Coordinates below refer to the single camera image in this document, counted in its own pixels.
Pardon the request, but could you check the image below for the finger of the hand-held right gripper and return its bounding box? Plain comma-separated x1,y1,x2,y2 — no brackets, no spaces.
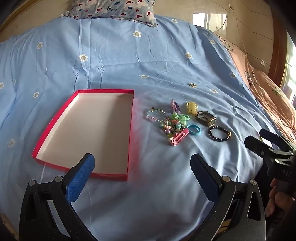
259,128,296,152
244,136,287,160

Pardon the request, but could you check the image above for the red shallow cardboard box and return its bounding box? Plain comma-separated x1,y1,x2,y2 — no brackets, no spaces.
32,89,135,181

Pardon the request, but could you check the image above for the person's right hand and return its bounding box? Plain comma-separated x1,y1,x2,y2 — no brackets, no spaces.
265,179,296,218

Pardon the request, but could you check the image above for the orange printed blanket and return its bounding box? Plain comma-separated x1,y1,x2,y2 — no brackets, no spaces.
215,32,296,144

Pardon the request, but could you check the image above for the cartoon print pillow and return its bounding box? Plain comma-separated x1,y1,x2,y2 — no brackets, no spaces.
60,0,158,27

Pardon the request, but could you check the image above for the brown wooden door frame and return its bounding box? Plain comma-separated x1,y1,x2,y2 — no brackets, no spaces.
268,14,290,87

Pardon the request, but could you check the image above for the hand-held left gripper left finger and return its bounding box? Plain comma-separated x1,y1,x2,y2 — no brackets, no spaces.
19,153,96,241

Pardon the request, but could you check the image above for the blue flowered bedsheet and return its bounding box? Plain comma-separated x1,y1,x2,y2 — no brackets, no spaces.
0,14,287,241

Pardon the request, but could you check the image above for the pink hair clip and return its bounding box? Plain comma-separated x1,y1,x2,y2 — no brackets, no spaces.
169,130,189,147

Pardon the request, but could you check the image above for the blue elastic hair tie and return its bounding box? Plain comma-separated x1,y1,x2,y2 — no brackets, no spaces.
187,124,201,135

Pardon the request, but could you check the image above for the colourful candy bead bracelet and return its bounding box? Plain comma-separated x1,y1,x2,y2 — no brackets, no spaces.
162,118,186,137

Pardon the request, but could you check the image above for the black bead bracelet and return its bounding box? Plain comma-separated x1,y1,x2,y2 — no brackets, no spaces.
208,125,232,141

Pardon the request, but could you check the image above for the yellow hair claw clip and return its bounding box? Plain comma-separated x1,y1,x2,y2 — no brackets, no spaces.
186,101,199,115

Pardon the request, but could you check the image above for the purple tassel hair tie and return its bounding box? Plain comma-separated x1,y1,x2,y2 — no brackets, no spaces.
170,99,181,113

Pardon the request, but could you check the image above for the clear crystal bead bracelet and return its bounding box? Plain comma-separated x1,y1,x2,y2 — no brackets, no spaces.
146,107,168,123

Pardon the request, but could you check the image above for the brown strap wristwatch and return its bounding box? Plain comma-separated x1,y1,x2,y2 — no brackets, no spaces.
195,111,216,127

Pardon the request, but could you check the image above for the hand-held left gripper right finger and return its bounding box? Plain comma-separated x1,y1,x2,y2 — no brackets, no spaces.
190,153,266,241

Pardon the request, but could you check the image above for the green bow hair tie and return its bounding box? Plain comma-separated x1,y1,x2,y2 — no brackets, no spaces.
171,113,191,123

